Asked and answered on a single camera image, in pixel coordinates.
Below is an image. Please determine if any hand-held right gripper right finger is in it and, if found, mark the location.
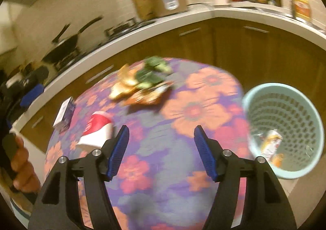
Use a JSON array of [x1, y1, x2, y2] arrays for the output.
[[194, 125, 298, 230]]

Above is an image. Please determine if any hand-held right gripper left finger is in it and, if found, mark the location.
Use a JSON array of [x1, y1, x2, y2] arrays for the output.
[[28, 125, 130, 230]]

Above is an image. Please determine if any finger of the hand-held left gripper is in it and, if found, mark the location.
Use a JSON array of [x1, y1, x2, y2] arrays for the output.
[[25, 65, 50, 85], [20, 83, 44, 107]]

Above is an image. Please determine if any red and white paper cup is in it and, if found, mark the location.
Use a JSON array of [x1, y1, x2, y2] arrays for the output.
[[76, 111, 114, 153]]

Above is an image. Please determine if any purple and white carton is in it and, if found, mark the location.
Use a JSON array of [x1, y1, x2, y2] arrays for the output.
[[53, 97, 76, 130]]

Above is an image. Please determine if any green leafy vegetable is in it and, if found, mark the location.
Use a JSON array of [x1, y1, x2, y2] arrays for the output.
[[135, 56, 174, 90]]

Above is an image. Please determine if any light blue plastic basket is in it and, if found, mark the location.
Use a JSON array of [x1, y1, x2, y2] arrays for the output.
[[242, 83, 323, 179]]

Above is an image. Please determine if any person's left hand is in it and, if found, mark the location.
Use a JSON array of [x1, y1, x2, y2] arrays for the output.
[[10, 135, 41, 193]]

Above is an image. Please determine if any floral tablecloth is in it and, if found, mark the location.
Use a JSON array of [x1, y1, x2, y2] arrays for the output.
[[43, 57, 251, 230]]

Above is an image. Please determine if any black frying pan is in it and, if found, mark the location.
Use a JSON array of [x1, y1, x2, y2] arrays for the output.
[[42, 16, 104, 64]]

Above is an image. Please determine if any black gas stove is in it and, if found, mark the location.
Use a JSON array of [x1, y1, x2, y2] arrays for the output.
[[52, 18, 156, 70]]

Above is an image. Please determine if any wooden kitchen cabinet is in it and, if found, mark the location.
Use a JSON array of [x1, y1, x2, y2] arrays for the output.
[[20, 18, 326, 154]]

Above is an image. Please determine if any white kitchen countertop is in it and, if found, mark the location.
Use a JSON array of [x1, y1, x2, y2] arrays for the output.
[[10, 6, 326, 129]]

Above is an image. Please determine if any brown rice cooker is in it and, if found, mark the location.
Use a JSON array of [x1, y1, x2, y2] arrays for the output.
[[145, 0, 189, 18]]

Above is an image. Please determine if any yellow dish soap bottle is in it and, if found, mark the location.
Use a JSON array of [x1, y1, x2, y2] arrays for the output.
[[291, 0, 312, 22]]

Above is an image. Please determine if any black utensil handle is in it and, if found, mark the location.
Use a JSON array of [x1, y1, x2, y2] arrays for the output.
[[52, 23, 71, 44]]

